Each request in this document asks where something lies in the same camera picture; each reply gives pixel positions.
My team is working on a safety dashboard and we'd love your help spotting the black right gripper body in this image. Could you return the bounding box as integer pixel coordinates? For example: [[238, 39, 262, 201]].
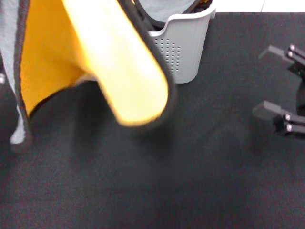
[[287, 63, 305, 115]]

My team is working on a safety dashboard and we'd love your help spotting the yellow grey towel black trim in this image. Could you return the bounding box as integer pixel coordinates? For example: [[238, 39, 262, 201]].
[[0, 0, 176, 152]]

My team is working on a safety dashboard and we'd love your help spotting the grey perforated plastic storage basket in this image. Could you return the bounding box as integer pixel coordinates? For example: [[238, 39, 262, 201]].
[[75, 4, 217, 84]]

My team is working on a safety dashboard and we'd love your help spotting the grey towel with black trim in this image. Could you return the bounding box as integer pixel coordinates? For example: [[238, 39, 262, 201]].
[[134, 0, 213, 29]]

